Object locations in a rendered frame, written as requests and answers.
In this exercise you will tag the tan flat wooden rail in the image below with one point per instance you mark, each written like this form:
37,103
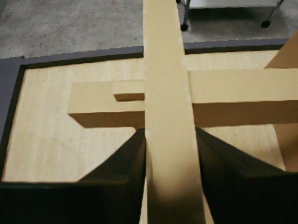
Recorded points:
220,98

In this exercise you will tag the tan wooden board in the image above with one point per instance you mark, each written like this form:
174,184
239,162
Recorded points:
173,180
287,134

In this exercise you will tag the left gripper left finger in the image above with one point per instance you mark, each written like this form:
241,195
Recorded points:
111,193

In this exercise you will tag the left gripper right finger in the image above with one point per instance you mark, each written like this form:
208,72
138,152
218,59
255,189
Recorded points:
242,189

